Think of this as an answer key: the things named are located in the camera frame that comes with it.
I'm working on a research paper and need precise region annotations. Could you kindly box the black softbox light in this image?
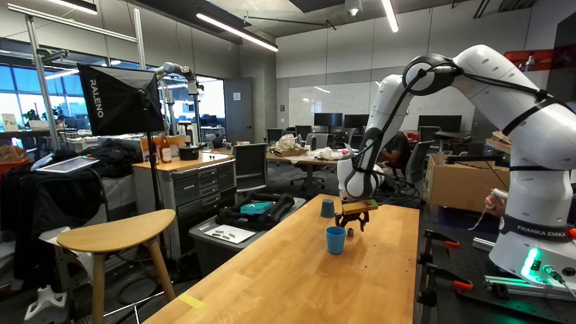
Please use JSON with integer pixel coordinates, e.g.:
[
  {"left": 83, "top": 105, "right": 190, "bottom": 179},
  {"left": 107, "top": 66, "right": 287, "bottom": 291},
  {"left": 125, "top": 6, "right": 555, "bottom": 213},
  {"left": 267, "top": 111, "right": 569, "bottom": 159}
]
[{"left": 78, "top": 66, "right": 164, "bottom": 136}]

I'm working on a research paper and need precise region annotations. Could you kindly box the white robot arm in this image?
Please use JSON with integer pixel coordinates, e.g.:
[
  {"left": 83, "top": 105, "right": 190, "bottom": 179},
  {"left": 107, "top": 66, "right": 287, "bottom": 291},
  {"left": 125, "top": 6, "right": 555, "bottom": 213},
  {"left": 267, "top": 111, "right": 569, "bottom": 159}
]
[{"left": 337, "top": 46, "right": 576, "bottom": 289}]

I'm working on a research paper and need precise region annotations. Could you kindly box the light blue upright cup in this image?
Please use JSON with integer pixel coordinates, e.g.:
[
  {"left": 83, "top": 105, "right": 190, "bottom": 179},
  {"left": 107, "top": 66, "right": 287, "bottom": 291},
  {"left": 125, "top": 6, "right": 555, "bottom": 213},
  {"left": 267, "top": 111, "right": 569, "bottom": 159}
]
[{"left": 326, "top": 228, "right": 346, "bottom": 256}]

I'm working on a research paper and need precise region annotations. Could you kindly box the black orange clamp far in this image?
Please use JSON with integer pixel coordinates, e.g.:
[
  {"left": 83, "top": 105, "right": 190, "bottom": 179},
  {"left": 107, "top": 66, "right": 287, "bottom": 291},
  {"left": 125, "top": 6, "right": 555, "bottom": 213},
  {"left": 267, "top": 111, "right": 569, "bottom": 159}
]
[{"left": 422, "top": 229, "right": 461, "bottom": 260}]

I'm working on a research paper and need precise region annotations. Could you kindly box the black orange clamp near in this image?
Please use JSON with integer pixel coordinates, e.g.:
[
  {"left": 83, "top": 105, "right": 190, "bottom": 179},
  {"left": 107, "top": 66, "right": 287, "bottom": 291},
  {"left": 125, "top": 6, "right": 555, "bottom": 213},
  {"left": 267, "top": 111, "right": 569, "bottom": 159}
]
[{"left": 418, "top": 264, "right": 474, "bottom": 307}]

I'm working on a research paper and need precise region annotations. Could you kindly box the grey drawer cabinet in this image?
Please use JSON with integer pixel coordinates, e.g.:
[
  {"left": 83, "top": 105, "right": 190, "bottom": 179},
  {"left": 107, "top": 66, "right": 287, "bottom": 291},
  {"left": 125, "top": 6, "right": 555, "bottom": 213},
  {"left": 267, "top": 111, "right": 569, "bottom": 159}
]
[{"left": 132, "top": 154, "right": 236, "bottom": 260}]

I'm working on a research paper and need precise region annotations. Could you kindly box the cardboard box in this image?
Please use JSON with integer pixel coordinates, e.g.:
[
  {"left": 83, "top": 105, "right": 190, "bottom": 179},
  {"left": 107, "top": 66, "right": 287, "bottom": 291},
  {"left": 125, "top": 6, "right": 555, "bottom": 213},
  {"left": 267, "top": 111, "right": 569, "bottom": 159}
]
[{"left": 424, "top": 154, "right": 510, "bottom": 213}]

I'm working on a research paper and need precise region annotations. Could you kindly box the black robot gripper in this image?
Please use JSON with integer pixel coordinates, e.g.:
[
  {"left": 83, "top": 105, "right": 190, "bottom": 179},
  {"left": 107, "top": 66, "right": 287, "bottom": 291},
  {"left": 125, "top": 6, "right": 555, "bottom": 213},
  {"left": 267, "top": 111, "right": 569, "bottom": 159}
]
[{"left": 335, "top": 201, "right": 379, "bottom": 233}]

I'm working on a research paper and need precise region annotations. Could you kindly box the black pot on cabinet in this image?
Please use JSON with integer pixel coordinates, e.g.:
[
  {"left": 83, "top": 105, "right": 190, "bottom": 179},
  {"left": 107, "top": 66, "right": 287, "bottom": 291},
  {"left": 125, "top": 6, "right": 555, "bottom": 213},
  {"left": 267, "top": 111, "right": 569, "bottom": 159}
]
[{"left": 179, "top": 147, "right": 200, "bottom": 161}]

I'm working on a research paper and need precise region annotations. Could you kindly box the person in orange shirt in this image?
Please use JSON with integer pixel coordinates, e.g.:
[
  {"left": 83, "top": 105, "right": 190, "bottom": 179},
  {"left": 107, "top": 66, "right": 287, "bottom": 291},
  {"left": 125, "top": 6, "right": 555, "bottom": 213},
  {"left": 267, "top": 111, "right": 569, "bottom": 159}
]
[{"left": 380, "top": 132, "right": 411, "bottom": 179}]

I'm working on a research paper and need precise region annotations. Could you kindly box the teal case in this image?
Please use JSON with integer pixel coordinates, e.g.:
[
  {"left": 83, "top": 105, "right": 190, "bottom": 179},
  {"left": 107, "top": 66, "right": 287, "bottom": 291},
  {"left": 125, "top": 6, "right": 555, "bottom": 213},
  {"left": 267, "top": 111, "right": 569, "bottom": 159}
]
[{"left": 240, "top": 202, "right": 276, "bottom": 217}]

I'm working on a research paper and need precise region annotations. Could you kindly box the dark blue upside-down cup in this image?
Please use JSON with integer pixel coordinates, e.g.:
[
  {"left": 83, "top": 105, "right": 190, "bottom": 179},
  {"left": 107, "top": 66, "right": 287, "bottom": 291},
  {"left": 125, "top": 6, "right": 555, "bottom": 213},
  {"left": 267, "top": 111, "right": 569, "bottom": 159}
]
[{"left": 321, "top": 199, "right": 335, "bottom": 219}]

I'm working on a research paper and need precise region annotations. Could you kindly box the black orange clamp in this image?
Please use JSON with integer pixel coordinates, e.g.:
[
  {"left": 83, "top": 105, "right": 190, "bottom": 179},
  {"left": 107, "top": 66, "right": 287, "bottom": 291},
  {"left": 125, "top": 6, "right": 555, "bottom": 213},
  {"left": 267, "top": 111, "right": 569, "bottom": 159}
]
[
  {"left": 418, "top": 264, "right": 474, "bottom": 307},
  {"left": 422, "top": 229, "right": 461, "bottom": 260}
]

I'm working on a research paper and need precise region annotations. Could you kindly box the wooden stool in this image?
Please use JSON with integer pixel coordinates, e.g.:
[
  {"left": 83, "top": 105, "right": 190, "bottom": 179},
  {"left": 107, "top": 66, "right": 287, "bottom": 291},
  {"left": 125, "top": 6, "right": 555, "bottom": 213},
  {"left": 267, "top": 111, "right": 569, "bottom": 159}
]
[{"left": 56, "top": 208, "right": 179, "bottom": 324}]

